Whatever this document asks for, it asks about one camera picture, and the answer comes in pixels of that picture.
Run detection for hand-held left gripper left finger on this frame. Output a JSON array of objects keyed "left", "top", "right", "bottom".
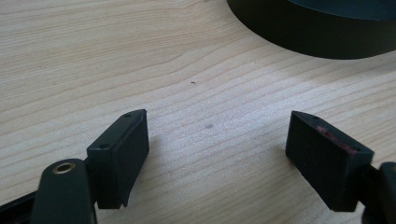
[{"left": 86, "top": 108, "right": 150, "bottom": 210}]

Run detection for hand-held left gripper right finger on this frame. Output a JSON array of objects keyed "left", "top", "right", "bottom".
[{"left": 285, "top": 110, "right": 375, "bottom": 213}]

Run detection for black round container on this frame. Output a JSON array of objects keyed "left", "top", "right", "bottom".
[{"left": 226, "top": 0, "right": 396, "bottom": 61}]

